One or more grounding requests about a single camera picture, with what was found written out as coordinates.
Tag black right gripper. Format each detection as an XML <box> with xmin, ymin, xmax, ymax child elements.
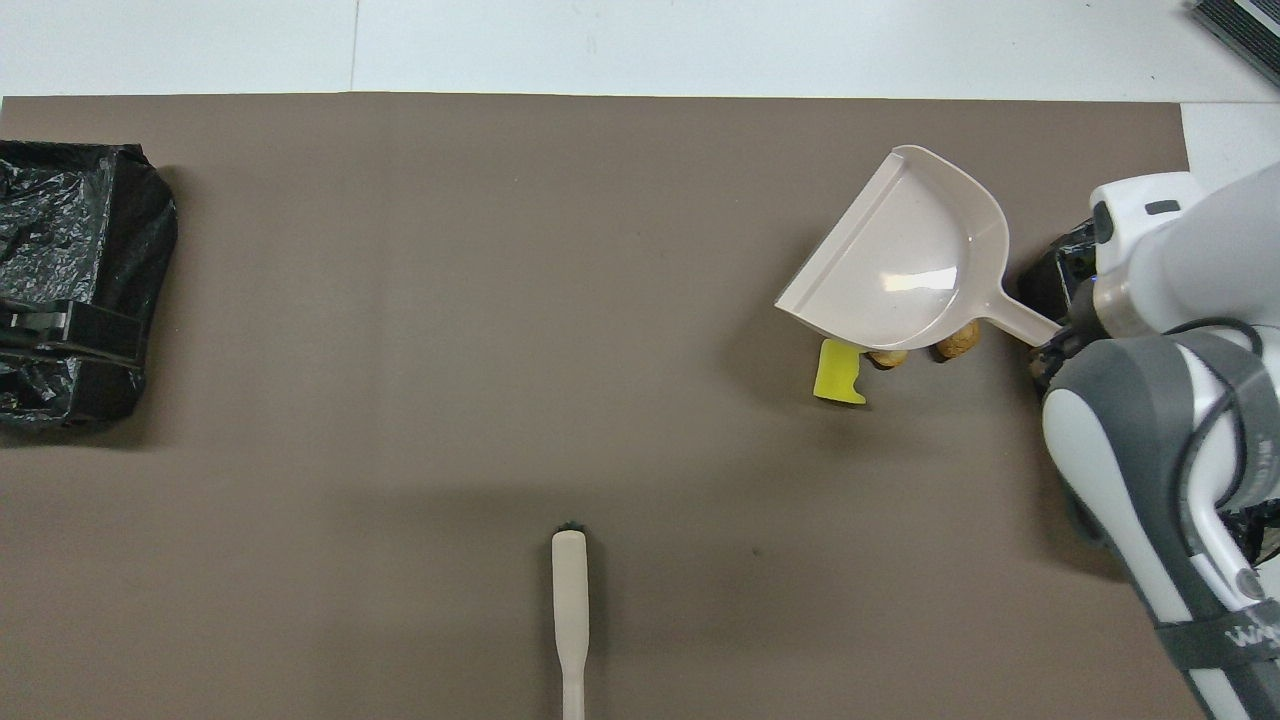
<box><xmin>1030</xmin><ymin>280</ymin><xmax>1103</xmax><ymax>386</ymax></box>

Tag brown oval bun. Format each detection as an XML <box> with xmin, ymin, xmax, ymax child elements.
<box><xmin>933</xmin><ymin>320</ymin><xmax>983</xmax><ymax>363</ymax></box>

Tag beige plastic dustpan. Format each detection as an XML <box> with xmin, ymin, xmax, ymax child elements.
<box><xmin>774</xmin><ymin>145</ymin><xmax>1063</xmax><ymax>353</ymax></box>

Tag yellow sponge piece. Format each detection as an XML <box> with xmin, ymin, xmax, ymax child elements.
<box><xmin>813</xmin><ymin>339</ymin><xmax>869</xmax><ymax>406</ymax></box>

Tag beige hand brush black bristles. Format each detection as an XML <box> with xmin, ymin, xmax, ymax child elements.
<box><xmin>551</xmin><ymin>520</ymin><xmax>593</xmax><ymax>720</ymax></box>

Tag black bag lined bin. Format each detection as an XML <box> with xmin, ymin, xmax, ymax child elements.
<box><xmin>0</xmin><ymin>140</ymin><xmax>179</xmax><ymax>431</ymax></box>
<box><xmin>1017</xmin><ymin>218</ymin><xmax>1280</xmax><ymax>581</ymax></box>

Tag dark grey ridged device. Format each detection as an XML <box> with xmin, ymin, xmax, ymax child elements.
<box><xmin>1188</xmin><ymin>0</ymin><xmax>1280</xmax><ymax>89</ymax></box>

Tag brown paper table mat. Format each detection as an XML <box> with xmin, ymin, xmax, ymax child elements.
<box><xmin>0</xmin><ymin>93</ymin><xmax>1256</xmax><ymax>720</ymax></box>

